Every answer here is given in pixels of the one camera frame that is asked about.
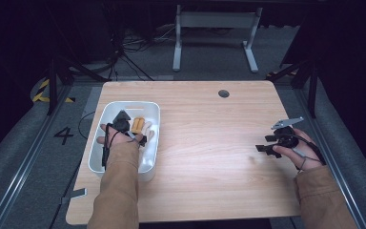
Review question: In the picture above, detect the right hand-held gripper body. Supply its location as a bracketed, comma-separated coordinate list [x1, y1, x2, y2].
[270, 116, 305, 149]

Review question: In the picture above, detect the bundle of black floor cables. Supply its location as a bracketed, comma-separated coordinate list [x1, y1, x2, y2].
[108, 23, 177, 82]

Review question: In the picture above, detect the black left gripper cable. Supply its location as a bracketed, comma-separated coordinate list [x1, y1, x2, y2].
[100, 122, 123, 170]

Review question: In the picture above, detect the person's left hand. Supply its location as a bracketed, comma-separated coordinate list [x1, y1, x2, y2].
[96, 123, 141, 153]

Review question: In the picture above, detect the person's right hand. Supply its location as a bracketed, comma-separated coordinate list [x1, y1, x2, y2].
[272, 127, 324, 173]

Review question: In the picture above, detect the white plastic bin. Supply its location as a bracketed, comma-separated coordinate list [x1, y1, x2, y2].
[88, 100, 161, 182]

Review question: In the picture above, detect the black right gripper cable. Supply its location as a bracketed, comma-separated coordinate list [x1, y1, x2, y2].
[290, 135, 327, 167]

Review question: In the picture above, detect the grey metal desk frame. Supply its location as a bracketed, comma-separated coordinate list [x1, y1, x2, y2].
[172, 4, 264, 73]

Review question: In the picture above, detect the thin black floor cable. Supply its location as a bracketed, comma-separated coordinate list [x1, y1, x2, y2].
[77, 111, 96, 140]

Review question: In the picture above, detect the grey tape piece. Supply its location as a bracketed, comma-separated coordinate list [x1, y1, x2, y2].
[60, 187, 88, 205]

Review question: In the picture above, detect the grey right wrist strap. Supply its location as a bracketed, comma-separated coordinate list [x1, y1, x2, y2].
[294, 148, 310, 175]

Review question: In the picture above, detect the black metal stand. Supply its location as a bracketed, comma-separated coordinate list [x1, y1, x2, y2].
[266, 56, 319, 119]
[46, 53, 110, 116]

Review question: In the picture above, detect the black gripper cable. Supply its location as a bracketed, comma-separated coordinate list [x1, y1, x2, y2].
[100, 122, 123, 170]
[290, 135, 327, 167]

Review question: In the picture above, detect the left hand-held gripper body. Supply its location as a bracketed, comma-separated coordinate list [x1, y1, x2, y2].
[112, 109, 132, 134]

